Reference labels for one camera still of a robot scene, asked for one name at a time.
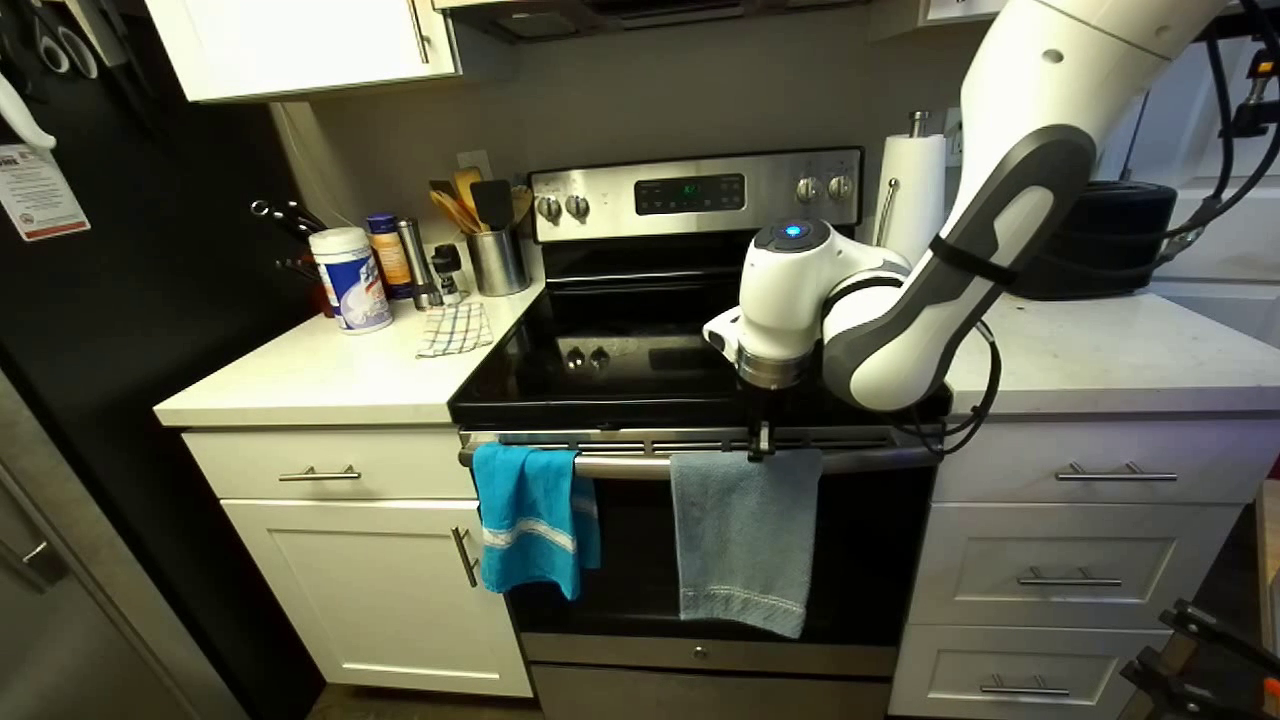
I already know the white wall cabinet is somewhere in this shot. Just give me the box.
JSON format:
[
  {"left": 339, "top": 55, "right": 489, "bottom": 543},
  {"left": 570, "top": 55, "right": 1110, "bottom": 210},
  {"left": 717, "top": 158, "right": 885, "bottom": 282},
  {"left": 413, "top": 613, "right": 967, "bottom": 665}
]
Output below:
[{"left": 139, "top": 0, "right": 464, "bottom": 108}]

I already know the light blue towel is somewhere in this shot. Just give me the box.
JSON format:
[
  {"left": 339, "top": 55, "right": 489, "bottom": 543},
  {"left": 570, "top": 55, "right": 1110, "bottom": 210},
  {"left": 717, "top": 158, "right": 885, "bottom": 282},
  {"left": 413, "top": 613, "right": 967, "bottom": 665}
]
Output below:
[{"left": 668, "top": 450, "right": 822, "bottom": 639}]

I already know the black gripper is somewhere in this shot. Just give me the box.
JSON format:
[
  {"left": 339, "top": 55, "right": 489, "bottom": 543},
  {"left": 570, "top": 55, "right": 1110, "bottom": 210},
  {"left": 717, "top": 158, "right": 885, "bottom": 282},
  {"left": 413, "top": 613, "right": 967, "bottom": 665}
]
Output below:
[{"left": 739, "top": 382, "right": 808, "bottom": 467}]

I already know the black stand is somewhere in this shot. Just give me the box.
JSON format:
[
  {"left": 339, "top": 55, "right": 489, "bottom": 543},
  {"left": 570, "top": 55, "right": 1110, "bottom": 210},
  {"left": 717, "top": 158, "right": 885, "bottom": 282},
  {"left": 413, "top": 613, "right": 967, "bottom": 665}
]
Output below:
[{"left": 1116, "top": 596, "right": 1280, "bottom": 720}]

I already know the black stainless steel stove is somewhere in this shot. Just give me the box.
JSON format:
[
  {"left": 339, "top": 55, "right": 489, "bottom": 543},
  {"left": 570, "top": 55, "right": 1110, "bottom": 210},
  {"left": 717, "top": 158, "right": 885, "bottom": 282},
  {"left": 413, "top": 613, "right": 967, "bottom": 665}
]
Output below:
[{"left": 447, "top": 146, "right": 952, "bottom": 720}]

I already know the black countertop appliance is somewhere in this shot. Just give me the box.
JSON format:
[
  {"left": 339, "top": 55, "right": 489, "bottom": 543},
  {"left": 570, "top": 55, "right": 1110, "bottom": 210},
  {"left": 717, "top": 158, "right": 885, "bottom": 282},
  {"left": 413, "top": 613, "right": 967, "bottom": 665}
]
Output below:
[{"left": 1023, "top": 181, "right": 1179, "bottom": 299}]

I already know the bright blue striped towel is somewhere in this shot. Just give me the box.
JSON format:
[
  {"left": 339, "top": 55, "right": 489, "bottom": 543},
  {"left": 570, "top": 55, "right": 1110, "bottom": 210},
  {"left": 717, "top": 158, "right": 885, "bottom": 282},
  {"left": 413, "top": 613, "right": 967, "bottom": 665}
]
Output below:
[{"left": 469, "top": 441, "right": 602, "bottom": 604}]

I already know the white cabinet with door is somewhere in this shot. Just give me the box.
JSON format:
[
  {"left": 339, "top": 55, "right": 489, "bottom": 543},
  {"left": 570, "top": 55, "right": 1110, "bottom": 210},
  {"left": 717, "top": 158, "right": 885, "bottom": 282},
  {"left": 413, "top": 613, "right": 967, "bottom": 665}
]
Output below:
[{"left": 181, "top": 424, "right": 536, "bottom": 700}]

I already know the dark range hood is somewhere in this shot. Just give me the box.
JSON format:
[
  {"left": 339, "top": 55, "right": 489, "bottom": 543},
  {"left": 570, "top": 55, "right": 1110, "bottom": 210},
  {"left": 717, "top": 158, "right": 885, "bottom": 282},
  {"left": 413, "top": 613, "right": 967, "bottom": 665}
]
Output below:
[{"left": 432, "top": 0, "right": 857, "bottom": 39}]

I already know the red white paper notice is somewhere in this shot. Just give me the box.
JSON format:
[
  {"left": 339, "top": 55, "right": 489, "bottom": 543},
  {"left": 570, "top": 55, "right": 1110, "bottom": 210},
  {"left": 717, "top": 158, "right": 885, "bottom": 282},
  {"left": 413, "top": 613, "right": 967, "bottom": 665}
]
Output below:
[{"left": 0, "top": 138, "right": 97, "bottom": 250}]

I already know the slim steel bottle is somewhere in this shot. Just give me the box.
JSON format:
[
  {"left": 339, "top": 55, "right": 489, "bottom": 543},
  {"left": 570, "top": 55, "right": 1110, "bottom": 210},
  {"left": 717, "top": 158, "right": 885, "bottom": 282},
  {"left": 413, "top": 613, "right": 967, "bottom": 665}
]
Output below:
[{"left": 398, "top": 215, "right": 436, "bottom": 311}]

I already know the orange spice bottle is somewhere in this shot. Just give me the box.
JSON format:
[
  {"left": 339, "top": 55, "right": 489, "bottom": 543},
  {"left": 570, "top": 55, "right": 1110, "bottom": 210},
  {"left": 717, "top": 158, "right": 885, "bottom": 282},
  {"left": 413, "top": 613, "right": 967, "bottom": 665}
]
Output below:
[{"left": 363, "top": 211, "right": 415, "bottom": 299}]

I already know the wooden spoon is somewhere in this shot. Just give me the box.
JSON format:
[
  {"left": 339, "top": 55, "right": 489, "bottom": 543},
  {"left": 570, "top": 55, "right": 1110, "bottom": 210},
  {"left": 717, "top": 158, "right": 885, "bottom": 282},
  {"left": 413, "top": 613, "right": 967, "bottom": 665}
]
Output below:
[{"left": 429, "top": 177, "right": 481, "bottom": 241}]

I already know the yellow spatula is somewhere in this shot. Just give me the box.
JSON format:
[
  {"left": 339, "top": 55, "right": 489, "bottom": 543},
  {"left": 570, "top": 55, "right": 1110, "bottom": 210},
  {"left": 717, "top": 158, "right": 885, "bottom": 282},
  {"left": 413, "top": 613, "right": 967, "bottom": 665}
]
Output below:
[{"left": 451, "top": 164, "right": 489, "bottom": 232}]

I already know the steel utensil holder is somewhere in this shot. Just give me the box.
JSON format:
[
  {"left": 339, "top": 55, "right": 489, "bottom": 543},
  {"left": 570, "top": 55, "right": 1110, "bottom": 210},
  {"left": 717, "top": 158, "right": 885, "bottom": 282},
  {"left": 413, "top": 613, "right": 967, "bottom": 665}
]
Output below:
[{"left": 473, "top": 226, "right": 527, "bottom": 299}]

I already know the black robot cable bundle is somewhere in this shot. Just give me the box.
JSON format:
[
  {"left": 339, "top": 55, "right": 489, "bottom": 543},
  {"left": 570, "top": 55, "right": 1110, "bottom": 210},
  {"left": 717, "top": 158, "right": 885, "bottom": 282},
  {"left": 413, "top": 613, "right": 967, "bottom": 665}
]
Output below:
[{"left": 916, "top": 11, "right": 1280, "bottom": 464}]

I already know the white paper towel roll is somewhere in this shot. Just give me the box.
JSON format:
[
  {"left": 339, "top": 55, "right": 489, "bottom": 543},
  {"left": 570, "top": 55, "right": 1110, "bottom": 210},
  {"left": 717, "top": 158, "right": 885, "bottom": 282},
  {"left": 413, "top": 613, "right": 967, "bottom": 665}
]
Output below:
[{"left": 870, "top": 108, "right": 959, "bottom": 267}]

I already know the black spatula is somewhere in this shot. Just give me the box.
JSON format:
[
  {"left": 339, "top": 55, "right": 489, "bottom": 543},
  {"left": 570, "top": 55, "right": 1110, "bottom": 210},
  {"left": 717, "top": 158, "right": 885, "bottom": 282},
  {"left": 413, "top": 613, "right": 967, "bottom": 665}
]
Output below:
[{"left": 473, "top": 177, "right": 519, "bottom": 236}]

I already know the white plastic hook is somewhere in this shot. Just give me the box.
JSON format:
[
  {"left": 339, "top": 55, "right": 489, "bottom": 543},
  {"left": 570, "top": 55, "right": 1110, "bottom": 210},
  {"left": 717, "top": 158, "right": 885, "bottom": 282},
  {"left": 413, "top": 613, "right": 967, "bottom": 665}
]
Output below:
[{"left": 0, "top": 71, "right": 60, "bottom": 151}]

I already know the white checkered trivet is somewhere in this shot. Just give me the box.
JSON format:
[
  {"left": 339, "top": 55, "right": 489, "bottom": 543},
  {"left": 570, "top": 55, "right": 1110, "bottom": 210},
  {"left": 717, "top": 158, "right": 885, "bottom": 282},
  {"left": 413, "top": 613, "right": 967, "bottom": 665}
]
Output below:
[{"left": 413, "top": 293, "right": 501, "bottom": 360}]

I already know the steel oven door handle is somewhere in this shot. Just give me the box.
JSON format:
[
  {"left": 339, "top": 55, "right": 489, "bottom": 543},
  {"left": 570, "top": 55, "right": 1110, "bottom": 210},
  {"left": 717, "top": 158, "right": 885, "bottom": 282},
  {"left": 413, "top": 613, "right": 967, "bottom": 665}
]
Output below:
[{"left": 455, "top": 446, "right": 945, "bottom": 483}]

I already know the black clamp mount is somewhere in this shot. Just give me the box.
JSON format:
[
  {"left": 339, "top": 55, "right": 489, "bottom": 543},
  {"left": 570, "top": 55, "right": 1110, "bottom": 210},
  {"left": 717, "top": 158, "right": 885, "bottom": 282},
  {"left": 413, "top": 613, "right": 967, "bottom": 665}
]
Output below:
[{"left": 1217, "top": 36, "right": 1280, "bottom": 142}]

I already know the black refrigerator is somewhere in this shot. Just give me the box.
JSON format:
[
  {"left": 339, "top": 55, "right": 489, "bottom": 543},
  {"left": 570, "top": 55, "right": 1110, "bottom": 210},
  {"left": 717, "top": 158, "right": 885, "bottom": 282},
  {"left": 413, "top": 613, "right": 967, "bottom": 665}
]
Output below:
[{"left": 0, "top": 0, "right": 331, "bottom": 720}]

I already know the white cabinet with drawers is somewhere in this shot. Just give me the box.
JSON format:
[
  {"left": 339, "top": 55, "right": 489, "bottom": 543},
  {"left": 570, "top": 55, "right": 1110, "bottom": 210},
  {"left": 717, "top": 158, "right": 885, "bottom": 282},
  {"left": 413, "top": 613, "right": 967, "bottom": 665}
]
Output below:
[{"left": 889, "top": 411, "right": 1280, "bottom": 720}]

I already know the small shaker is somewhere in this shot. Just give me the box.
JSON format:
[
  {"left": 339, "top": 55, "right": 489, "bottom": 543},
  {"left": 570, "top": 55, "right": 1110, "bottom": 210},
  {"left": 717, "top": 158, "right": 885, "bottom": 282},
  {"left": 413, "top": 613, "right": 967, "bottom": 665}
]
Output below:
[{"left": 429, "top": 236, "right": 481, "bottom": 303}]

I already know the white wipes canister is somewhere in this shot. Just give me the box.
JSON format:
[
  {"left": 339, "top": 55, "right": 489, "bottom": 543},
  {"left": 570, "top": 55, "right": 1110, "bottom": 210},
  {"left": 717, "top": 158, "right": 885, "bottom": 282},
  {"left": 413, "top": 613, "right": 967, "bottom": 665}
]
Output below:
[{"left": 308, "top": 226, "right": 395, "bottom": 332}]

